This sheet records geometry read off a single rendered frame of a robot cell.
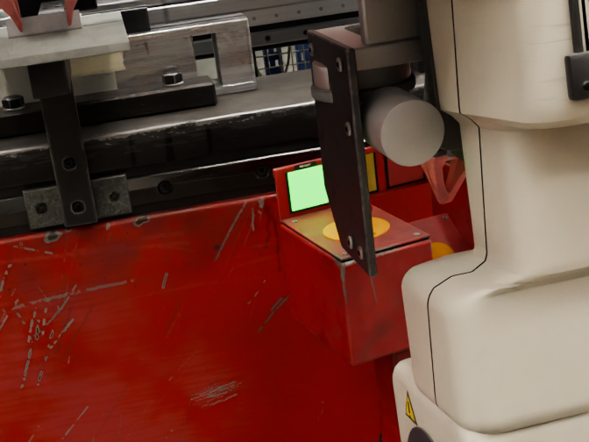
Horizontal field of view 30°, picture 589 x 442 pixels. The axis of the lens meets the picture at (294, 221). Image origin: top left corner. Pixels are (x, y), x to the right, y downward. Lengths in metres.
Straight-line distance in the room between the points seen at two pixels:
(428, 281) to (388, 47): 0.16
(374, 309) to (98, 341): 0.43
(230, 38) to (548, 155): 0.84
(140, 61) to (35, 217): 0.25
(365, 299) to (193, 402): 0.41
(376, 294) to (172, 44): 0.48
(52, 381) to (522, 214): 0.88
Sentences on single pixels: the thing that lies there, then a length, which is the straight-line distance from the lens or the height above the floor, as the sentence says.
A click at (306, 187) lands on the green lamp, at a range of 1.23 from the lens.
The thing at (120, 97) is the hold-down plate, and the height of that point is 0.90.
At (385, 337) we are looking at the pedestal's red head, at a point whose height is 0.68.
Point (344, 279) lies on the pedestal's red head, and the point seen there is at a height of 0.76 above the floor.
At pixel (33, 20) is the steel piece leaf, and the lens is 1.33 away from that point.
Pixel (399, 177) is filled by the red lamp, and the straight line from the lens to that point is 1.28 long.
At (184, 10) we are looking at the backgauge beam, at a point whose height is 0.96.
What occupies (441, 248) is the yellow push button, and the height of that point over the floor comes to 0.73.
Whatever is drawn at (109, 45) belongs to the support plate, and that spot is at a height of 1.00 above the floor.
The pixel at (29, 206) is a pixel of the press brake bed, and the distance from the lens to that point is 1.36.
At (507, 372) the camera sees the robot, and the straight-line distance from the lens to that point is 0.70.
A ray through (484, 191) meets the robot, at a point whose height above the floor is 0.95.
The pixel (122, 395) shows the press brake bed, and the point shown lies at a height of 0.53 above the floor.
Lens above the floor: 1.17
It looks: 19 degrees down
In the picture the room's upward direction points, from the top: 7 degrees counter-clockwise
